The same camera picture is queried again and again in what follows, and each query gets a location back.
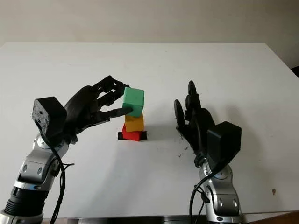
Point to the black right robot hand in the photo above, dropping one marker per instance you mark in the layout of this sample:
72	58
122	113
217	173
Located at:
194	130

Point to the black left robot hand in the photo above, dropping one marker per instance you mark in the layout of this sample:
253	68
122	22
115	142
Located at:
81	109

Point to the yellow wooden block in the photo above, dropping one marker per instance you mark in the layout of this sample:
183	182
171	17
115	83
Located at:
134	123

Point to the green wooden block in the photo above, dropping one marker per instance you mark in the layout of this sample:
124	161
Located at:
135	98

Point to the red wooden block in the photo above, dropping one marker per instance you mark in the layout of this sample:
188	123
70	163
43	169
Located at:
132	135

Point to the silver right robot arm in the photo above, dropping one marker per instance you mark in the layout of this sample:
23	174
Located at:
224	196

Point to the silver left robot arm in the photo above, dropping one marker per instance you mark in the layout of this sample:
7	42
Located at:
32	172

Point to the black tape mark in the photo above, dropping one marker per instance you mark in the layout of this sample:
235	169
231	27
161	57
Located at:
120	136

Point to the dark grey robot torso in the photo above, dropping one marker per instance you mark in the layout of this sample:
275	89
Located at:
140	220

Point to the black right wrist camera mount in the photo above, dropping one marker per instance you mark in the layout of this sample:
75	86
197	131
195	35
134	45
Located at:
224	142

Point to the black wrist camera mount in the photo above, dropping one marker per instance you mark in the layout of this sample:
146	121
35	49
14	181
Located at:
49	114
224	142

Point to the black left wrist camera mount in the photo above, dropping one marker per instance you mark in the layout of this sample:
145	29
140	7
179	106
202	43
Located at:
49	114

